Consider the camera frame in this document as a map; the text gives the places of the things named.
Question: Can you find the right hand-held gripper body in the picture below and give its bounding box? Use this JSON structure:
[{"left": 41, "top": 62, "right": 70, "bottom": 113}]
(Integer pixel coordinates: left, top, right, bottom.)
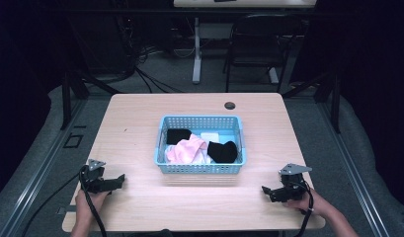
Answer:
[{"left": 278, "top": 163, "right": 313, "bottom": 202}]

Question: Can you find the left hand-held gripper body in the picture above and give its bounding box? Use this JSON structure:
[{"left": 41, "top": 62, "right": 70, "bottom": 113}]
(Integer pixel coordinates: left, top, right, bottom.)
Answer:
[{"left": 79, "top": 158, "right": 109, "bottom": 195}]

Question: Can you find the person's left hand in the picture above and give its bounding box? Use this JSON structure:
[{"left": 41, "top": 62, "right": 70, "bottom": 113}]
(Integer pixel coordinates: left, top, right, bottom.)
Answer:
[{"left": 74, "top": 189, "right": 111, "bottom": 222}]

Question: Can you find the person's right hand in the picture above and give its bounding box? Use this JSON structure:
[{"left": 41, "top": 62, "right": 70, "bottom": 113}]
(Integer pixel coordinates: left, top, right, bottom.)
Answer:
[{"left": 283, "top": 189, "right": 330, "bottom": 217}]

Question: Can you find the black sock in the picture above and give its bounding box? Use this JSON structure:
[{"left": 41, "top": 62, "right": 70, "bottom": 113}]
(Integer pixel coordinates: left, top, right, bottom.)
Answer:
[
  {"left": 206, "top": 140, "right": 239, "bottom": 165},
  {"left": 165, "top": 128, "right": 193, "bottom": 145}
]

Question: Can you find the pink and white cloth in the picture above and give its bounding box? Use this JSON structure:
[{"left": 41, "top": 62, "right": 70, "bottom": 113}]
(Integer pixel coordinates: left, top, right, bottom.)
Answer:
[{"left": 164, "top": 133, "right": 213, "bottom": 165}]

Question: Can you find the blue plastic basket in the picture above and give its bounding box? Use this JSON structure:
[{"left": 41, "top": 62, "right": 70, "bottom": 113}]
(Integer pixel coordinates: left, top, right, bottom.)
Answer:
[{"left": 153, "top": 115, "right": 248, "bottom": 175}]

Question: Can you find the white folded cloth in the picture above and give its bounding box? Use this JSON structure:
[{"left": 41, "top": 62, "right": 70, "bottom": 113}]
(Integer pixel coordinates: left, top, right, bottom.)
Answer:
[{"left": 200, "top": 131, "right": 220, "bottom": 144}]

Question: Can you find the black metal stand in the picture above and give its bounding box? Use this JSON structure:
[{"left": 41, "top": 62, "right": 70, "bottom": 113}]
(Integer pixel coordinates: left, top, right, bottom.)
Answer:
[
  {"left": 59, "top": 69, "right": 122, "bottom": 130},
  {"left": 282, "top": 69, "right": 342, "bottom": 134}
]

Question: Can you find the black chair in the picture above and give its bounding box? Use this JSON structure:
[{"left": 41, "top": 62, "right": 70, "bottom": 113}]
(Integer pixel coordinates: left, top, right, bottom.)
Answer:
[{"left": 222, "top": 14, "right": 304, "bottom": 94}]

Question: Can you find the white desk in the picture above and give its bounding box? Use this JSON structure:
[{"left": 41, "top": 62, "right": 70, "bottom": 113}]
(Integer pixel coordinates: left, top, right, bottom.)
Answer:
[{"left": 172, "top": 0, "right": 318, "bottom": 85}]

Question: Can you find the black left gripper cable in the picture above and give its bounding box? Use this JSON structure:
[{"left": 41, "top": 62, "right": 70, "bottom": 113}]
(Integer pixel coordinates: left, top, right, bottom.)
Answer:
[{"left": 78, "top": 166, "right": 108, "bottom": 237}]

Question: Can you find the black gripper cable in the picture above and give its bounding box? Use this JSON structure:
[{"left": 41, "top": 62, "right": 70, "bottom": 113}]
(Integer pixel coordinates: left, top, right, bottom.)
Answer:
[
  {"left": 78, "top": 166, "right": 108, "bottom": 237},
  {"left": 292, "top": 182, "right": 315, "bottom": 237}
]

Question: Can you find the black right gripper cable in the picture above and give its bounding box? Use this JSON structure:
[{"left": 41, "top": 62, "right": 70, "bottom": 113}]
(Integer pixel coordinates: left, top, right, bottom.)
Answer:
[{"left": 292, "top": 182, "right": 315, "bottom": 237}]

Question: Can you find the thin black cable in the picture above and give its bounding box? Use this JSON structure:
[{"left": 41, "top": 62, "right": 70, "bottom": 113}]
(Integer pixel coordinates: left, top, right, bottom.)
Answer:
[{"left": 21, "top": 171, "right": 83, "bottom": 237}]

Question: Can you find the metal floor rail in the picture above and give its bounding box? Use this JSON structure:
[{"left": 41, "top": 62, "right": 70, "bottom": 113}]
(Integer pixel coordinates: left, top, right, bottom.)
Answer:
[
  {"left": 316, "top": 98, "right": 392, "bottom": 237},
  {"left": 0, "top": 98, "right": 89, "bottom": 237}
]

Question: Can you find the bundle of floor cables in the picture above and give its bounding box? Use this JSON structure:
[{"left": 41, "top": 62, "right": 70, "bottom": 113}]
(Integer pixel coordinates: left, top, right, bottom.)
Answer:
[{"left": 117, "top": 19, "right": 186, "bottom": 94}]

